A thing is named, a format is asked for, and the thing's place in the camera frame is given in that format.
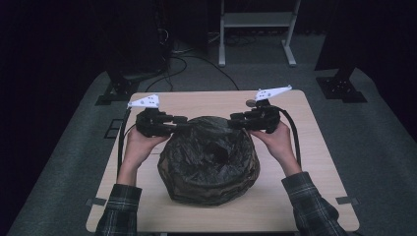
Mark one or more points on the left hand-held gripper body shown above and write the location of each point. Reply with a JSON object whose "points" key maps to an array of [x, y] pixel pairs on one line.
{"points": [[152, 123]]}

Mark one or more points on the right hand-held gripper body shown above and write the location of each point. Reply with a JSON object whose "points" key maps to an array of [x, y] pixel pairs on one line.
{"points": [[264, 118]]}

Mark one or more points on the black plastic garbage bag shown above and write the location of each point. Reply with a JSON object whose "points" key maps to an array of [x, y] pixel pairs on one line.
{"points": [[209, 160]]}

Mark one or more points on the person's left hand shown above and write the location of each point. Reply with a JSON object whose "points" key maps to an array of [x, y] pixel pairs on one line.
{"points": [[141, 147]]}

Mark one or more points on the person's right hand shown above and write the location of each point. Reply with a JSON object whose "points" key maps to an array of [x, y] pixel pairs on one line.
{"points": [[278, 144]]}

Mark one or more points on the black stand base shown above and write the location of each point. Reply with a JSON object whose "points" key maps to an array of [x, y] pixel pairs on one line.
{"points": [[341, 88], [118, 90]]}

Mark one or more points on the dark equipment cabinet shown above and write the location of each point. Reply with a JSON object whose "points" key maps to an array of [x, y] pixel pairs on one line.
{"points": [[137, 32]]}

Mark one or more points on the grey tape strip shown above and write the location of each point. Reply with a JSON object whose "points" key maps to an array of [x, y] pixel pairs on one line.
{"points": [[349, 200], [96, 202]]}

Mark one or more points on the white metal stand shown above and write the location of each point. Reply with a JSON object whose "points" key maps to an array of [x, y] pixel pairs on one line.
{"points": [[259, 19]]}

